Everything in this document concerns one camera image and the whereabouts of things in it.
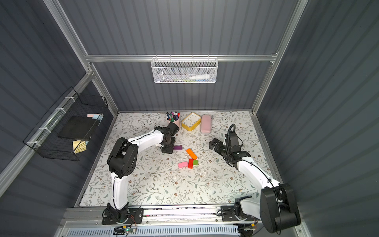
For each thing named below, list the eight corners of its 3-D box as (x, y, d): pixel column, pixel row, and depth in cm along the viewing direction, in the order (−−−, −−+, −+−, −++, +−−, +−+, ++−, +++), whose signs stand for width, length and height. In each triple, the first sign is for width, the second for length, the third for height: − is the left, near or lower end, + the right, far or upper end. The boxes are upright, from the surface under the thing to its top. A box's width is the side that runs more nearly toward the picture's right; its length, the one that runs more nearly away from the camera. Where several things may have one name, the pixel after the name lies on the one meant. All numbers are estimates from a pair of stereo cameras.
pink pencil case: (201, 134, 109) (201, 131, 106) (200, 117, 119) (200, 114, 117) (212, 134, 109) (212, 131, 106) (210, 117, 119) (211, 114, 116)
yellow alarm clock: (178, 125, 114) (178, 122, 112) (191, 113, 121) (191, 111, 119) (191, 133, 109) (191, 131, 106) (203, 121, 116) (204, 118, 114)
